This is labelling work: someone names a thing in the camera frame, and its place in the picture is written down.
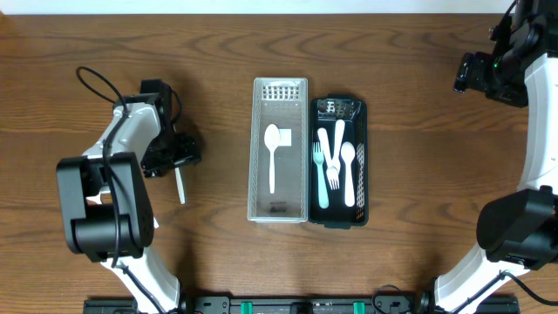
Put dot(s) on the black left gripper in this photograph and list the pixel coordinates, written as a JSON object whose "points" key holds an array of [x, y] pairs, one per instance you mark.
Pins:
{"points": [[189, 150]]}

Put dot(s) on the pale blue plastic fork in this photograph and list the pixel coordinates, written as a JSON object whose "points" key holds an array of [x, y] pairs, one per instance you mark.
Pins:
{"points": [[318, 159]]}

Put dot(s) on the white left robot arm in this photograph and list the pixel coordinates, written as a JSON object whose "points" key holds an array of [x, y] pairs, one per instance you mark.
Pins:
{"points": [[106, 211]]}

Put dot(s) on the white plastic spoon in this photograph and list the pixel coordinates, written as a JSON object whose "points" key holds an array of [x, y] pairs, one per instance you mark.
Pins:
{"points": [[271, 141], [179, 177]]}

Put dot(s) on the black perforated plastic basket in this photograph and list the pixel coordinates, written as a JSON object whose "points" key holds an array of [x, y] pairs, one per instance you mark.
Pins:
{"points": [[325, 112]]}

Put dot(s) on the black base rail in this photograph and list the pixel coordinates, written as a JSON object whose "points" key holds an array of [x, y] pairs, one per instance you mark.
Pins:
{"points": [[389, 302]]}

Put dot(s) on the white plastic fork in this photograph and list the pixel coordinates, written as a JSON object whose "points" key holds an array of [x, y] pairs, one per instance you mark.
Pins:
{"points": [[331, 172], [348, 155], [338, 138]]}

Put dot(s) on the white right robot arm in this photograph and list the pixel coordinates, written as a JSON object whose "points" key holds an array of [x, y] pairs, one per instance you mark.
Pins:
{"points": [[516, 233]]}

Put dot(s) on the clear perforated plastic basket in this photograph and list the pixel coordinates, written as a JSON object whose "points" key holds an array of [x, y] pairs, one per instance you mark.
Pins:
{"points": [[283, 102]]}

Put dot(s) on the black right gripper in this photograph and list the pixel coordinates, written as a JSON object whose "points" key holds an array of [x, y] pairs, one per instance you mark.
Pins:
{"points": [[472, 73]]}

